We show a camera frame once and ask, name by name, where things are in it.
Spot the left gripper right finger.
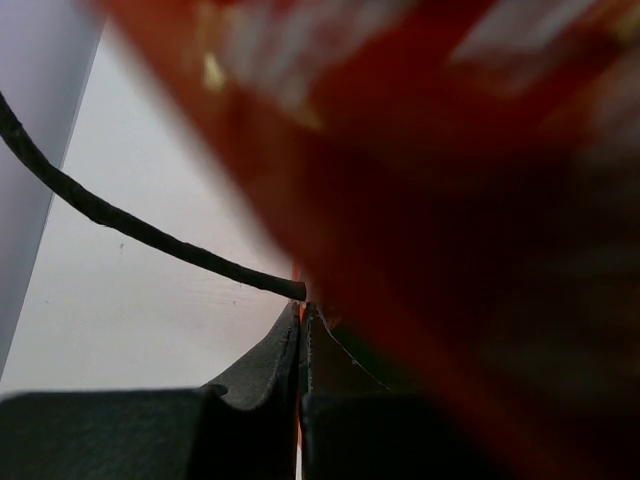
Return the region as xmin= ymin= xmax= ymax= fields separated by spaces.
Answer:
xmin=299 ymin=304 xmax=500 ymax=479

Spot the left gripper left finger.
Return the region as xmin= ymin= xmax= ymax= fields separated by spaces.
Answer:
xmin=1 ymin=304 xmax=299 ymax=479

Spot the orange paper bag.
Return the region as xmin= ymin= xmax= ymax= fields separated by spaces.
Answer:
xmin=1 ymin=23 xmax=291 ymax=392

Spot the red Doritos chip bag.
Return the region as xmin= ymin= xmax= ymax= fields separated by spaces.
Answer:
xmin=103 ymin=1 xmax=639 ymax=479

